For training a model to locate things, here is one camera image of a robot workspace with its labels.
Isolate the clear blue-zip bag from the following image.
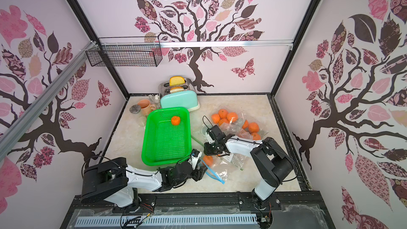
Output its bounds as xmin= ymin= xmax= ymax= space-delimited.
xmin=201 ymin=153 xmax=247 ymax=184

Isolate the orange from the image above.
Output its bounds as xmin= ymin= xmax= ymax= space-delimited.
xmin=171 ymin=116 xmax=181 ymax=126

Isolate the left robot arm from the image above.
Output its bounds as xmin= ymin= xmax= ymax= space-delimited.
xmin=81 ymin=156 xmax=208 ymax=208

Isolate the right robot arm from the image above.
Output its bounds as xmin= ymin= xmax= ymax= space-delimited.
xmin=204 ymin=125 xmax=295 ymax=206

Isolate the clear green-strip bag of oranges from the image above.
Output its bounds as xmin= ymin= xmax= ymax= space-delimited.
xmin=209 ymin=106 xmax=269 ymax=141

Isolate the green plastic basket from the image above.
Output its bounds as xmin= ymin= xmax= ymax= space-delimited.
xmin=141 ymin=107 xmax=192 ymax=166

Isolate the mint green toaster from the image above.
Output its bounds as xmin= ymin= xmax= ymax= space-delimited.
xmin=159 ymin=78 xmax=200 ymax=112

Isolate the pink ceramic mug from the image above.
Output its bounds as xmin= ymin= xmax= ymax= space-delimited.
xmin=137 ymin=99 xmax=157 ymax=116

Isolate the yellow toast slice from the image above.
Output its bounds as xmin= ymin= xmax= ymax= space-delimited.
xmin=169 ymin=76 xmax=185 ymax=87

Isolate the white slotted cable duct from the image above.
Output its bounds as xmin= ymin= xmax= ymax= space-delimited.
xmin=72 ymin=214 xmax=257 ymax=229

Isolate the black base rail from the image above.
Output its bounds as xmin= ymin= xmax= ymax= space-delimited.
xmin=61 ymin=191 xmax=335 ymax=229

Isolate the black wire wall basket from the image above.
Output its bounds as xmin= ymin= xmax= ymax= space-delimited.
xmin=85 ymin=35 xmax=164 ymax=67

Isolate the aluminium rail bar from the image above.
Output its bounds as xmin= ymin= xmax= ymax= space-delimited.
xmin=1 ymin=41 xmax=96 ymax=159

